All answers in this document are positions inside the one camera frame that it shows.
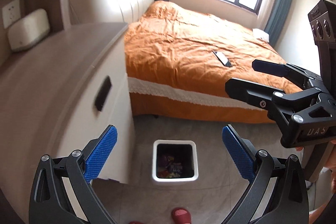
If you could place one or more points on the white folded cloth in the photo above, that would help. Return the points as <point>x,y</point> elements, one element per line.
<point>260,34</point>

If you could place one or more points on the cream ribbed tabletop box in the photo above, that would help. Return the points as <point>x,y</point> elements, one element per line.
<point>29,29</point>

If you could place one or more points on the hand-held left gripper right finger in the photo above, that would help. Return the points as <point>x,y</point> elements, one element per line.
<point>237,153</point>

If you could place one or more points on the white square trash bin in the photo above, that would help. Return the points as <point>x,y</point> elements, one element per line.
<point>173,178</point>

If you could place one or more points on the person's right hand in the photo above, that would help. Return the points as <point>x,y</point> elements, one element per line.
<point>332,178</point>

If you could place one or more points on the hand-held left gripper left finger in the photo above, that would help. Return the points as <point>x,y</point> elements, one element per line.
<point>102,153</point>

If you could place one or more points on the black smartphone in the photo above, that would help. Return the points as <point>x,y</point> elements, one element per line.
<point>222,58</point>

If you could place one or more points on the white drawer cabinet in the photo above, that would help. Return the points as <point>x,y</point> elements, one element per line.
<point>118,113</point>

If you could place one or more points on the purple snack packet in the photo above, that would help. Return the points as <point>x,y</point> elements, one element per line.
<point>169,162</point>

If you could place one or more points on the red slipper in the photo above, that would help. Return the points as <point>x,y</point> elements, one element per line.
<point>181,215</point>
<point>136,222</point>

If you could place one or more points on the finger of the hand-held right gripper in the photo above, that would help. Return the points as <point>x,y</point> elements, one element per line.
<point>265,66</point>
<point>244,90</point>

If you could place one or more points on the white wall socket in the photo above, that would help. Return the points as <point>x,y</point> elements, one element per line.
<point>11,12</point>

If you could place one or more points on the yellow colourful snack packet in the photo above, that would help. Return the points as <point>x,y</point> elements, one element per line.
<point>168,174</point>

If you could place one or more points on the white lace bed skirt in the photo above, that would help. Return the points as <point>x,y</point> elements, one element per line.
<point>183,95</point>

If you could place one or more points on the bed with orange cover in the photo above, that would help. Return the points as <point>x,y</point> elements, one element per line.
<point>183,50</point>

